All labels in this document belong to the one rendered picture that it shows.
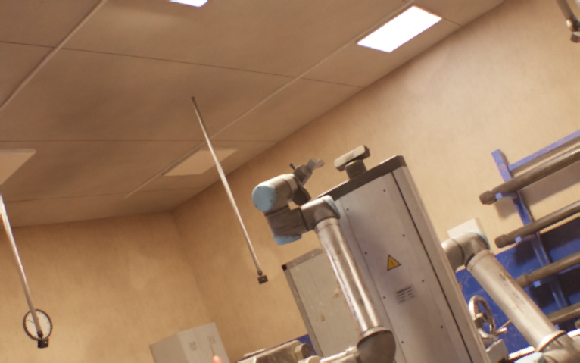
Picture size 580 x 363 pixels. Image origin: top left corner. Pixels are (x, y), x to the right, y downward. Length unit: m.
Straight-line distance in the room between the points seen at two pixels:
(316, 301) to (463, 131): 2.43
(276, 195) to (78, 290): 5.33
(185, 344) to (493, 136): 3.79
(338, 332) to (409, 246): 5.12
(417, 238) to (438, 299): 0.21
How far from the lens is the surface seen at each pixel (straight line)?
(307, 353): 4.17
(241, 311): 8.17
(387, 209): 2.33
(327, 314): 7.40
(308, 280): 7.46
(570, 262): 5.97
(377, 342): 2.03
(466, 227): 6.47
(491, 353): 3.40
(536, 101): 6.36
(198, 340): 7.53
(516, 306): 2.59
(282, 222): 2.27
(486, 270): 2.65
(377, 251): 2.36
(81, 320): 7.33
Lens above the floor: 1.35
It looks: 13 degrees up
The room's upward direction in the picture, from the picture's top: 22 degrees counter-clockwise
